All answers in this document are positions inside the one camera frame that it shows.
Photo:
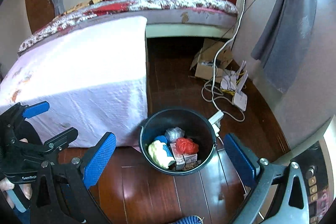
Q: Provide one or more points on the red plastic bag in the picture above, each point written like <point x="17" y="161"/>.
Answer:
<point x="186" y="146"/>

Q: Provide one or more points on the left hand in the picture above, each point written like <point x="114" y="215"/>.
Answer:
<point x="16" y="168"/>

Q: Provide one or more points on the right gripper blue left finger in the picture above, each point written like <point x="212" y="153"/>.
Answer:
<point x="96" y="158"/>

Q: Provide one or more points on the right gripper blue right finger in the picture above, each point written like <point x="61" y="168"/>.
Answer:
<point x="243" y="159"/>

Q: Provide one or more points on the white router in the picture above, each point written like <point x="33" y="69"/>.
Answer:
<point x="233" y="83"/>

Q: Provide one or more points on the black trash bin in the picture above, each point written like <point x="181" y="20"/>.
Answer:
<point x="196" y="127"/>

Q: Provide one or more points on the yellow towel cloth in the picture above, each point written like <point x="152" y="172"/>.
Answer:
<point x="159" y="156"/>

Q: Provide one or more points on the white power adapter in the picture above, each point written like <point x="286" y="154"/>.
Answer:
<point x="216" y="117"/>

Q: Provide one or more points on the clear plastic bag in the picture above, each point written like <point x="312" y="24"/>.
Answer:
<point x="172" y="134"/>

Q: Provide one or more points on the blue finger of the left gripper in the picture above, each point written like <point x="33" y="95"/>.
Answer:
<point x="34" y="110"/>
<point x="62" y="140"/>

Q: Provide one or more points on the blue glove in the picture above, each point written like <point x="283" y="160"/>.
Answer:
<point x="161" y="138"/>

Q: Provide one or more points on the pink sheet covered table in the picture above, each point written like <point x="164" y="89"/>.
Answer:
<point x="94" y="80"/>

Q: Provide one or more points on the grey right curtain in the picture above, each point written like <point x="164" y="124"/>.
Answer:
<point x="285" y="40"/>

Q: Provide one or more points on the red white carton box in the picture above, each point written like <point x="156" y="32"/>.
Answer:
<point x="183" y="162"/>

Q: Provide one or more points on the light blue cloth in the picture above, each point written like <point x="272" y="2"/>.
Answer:
<point x="167" y="151"/>

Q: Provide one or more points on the cardboard box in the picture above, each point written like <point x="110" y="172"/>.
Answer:
<point x="202" y="65"/>

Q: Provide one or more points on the bed with floral sheet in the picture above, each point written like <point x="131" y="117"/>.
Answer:
<point x="165" y="18"/>

